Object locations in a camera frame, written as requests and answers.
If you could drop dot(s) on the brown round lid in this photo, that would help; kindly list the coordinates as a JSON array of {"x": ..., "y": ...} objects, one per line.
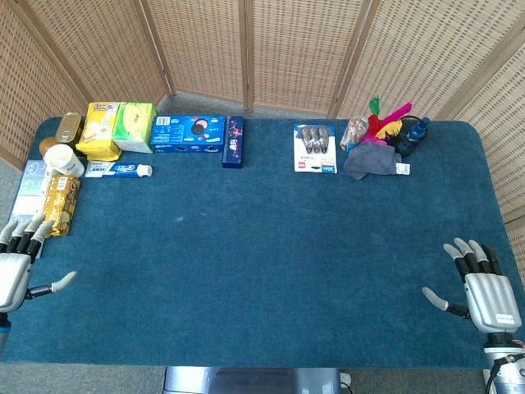
[{"x": 47, "y": 146}]

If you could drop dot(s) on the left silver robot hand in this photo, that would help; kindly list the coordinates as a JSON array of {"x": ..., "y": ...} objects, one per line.
[{"x": 12, "y": 275}]

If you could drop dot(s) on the white paper cup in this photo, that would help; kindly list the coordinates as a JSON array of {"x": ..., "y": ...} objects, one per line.
[{"x": 63, "y": 160}]

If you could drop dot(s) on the blue table mat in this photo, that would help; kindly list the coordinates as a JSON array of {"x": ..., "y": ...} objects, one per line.
[{"x": 254, "y": 262}]

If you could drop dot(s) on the blue Oreo cookie box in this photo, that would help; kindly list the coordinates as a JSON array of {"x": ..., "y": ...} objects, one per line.
[{"x": 188, "y": 134}]

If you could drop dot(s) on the woven bamboo folding screen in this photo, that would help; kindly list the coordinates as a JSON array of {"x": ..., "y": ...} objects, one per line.
[{"x": 262, "y": 53}]

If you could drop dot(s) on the marker pen blister pack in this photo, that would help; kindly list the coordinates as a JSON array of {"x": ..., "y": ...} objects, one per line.
[{"x": 315, "y": 147}]

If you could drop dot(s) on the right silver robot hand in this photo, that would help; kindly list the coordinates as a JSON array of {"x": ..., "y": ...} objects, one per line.
[{"x": 490, "y": 301}]

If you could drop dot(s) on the blue black bottle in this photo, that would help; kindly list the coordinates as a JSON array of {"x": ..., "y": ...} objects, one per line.
[{"x": 412, "y": 133}]

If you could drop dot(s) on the green tissue pack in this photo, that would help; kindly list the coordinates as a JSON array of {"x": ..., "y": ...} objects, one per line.
[{"x": 135, "y": 127}]

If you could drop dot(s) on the dark blue narrow box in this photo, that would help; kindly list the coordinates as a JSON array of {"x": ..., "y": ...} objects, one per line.
[{"x": 233, "y": 141}]

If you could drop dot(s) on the grey folded cloth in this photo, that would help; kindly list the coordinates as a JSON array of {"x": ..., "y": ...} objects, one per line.
[{"x": 371, "y": 161}]

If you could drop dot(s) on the blue white toothpaste tube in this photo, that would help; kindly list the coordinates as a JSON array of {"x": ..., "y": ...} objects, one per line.
[{"x": 117, "y": 169}]

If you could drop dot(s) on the yellow biscuit package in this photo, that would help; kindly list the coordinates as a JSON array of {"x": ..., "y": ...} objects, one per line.
[{"x": 98, "y": 135}]

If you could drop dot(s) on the colourful feather shuttlecock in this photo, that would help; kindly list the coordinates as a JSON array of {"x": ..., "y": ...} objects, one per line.
[{"x": 383, "y": 125}]

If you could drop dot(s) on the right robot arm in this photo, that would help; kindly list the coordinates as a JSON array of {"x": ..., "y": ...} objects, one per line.
[{"x": 505, "y": 361}]

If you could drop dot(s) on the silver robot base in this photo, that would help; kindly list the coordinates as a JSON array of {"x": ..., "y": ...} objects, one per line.
[{"x": 252, "y": 381}]

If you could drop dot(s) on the white light blue tissue pack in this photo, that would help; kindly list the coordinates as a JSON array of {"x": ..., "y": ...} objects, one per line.
[{"x": 28, "y": 193}]

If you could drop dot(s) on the gold snack package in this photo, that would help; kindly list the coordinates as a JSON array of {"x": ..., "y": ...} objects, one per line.
[{"x": 60, "y": 205}]

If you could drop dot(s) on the gold tin can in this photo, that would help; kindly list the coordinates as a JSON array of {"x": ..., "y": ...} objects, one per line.
[{"x": 68, "y": 128}]

